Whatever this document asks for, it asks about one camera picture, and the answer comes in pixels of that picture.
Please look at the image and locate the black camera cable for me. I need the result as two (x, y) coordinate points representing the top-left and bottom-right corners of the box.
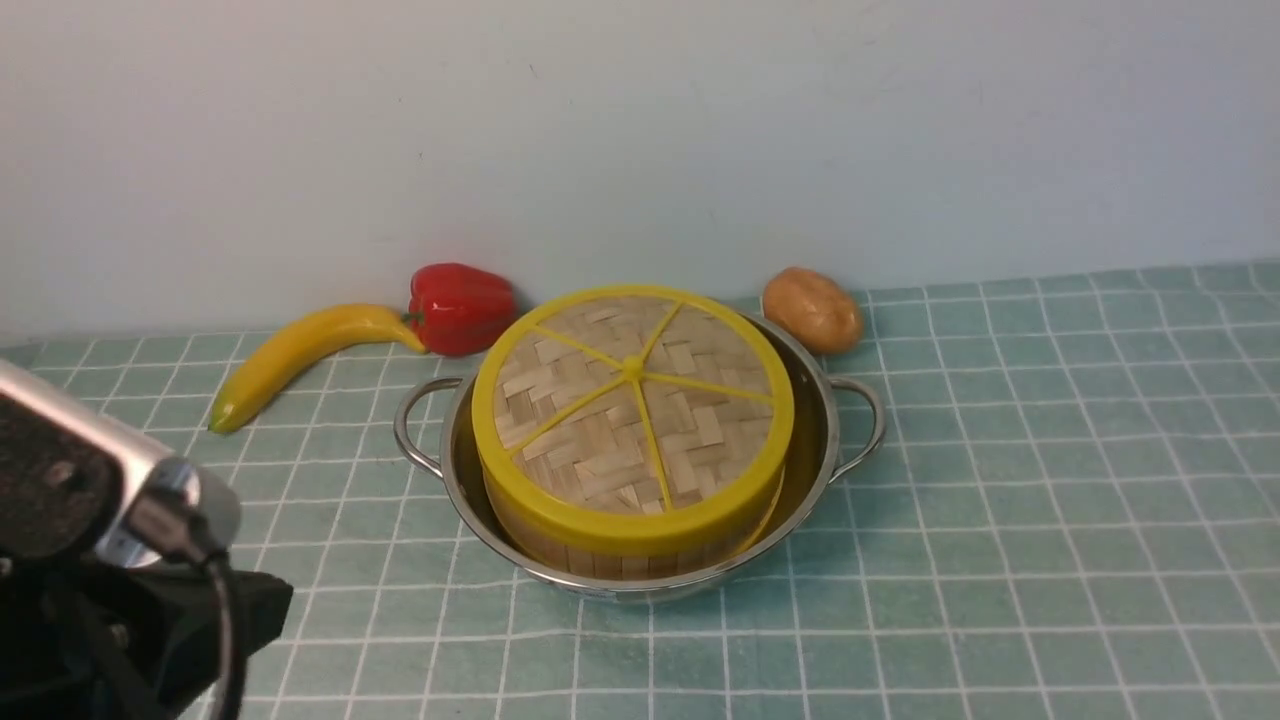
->
(150, 520), (250, 720)

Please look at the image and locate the yellow plastic banana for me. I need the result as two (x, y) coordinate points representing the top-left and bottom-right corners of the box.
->
(207, 304), (428, 436)

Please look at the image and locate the yellow rimmed bamboo steamer basket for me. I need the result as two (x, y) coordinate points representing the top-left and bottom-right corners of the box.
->
(485, 469), (785, 582)

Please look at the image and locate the yellow rimmed woven bamboo lid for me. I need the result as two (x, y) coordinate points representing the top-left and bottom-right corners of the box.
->
(470, 284), (796, 501)

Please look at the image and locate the green checked tablecloth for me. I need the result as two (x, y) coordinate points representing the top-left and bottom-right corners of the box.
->
(3, 263), (1279, 719)

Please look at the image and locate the red bell pepper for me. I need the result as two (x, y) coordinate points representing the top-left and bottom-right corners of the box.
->
(402, 263), (518, 357)

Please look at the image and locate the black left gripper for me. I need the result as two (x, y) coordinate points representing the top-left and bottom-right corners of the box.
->
(1, 559), (294, 719)

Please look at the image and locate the brown potato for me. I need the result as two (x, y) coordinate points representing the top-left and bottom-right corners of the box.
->
(762, 266), (865, 355)

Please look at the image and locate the stainless steel pot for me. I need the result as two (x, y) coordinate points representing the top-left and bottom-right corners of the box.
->
(392, 316), (888, 605)

